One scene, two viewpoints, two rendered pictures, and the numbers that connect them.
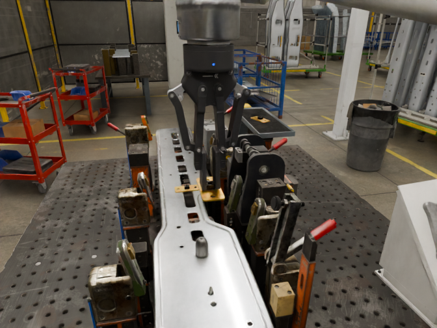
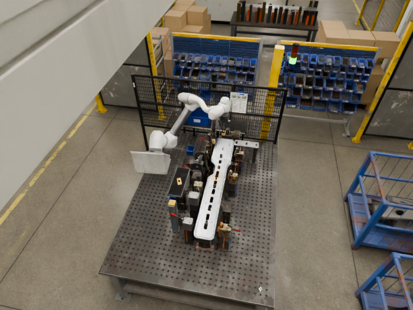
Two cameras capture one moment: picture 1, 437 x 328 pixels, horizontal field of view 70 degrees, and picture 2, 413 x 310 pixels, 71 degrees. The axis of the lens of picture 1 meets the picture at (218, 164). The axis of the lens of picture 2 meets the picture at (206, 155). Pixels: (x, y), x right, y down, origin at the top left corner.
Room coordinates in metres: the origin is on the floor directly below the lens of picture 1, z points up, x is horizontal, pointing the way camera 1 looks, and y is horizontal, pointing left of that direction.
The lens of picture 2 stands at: (2.85, 0.79, 3.35)
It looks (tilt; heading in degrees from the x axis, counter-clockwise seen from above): 45 degrees down; 203
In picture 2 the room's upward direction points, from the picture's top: straight up
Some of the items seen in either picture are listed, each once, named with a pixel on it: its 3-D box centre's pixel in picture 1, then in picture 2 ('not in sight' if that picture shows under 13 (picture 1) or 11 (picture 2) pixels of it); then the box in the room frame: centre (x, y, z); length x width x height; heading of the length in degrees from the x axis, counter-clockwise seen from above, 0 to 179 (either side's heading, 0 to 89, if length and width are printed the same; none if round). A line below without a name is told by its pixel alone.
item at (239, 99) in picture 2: not in sight; (238, 102); (-0.06, 0.00, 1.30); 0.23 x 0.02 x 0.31; 101
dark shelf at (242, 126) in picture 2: not in sight; (212, 123); (0.11, -0.27, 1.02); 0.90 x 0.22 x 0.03; 101
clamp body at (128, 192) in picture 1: (138, 235); (232, 184); (0.86, 0.27, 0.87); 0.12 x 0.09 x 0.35; 101
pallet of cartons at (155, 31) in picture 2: not in sight; (170, 56); (-2.27, -2.17, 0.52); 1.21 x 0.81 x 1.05; 16
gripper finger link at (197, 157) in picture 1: (192, 155); not in sight; (0.49, 0.04, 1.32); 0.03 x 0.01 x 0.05; 102
